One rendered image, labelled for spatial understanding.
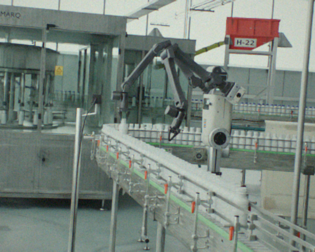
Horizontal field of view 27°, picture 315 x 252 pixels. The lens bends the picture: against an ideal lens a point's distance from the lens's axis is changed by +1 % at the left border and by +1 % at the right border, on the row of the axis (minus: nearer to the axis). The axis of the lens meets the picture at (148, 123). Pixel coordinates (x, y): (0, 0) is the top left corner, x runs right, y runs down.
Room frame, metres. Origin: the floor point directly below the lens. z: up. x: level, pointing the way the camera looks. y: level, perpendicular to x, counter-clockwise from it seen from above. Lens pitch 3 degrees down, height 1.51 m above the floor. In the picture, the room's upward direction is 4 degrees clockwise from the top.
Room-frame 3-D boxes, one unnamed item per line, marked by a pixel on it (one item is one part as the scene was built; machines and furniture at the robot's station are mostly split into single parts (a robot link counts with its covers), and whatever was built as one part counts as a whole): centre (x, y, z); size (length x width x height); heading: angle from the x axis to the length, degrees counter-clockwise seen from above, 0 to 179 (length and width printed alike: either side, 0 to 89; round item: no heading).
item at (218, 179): (2.67, -0.31, 1.08); 0.06 x 0.06 x 0.17
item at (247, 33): (11.49, -1.67, 1.40); 0.92 x 0.72 x 2.80; 85
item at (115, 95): (4.87, 0.23, 1.47); 0.12 x 0.09 x 0.12; 103
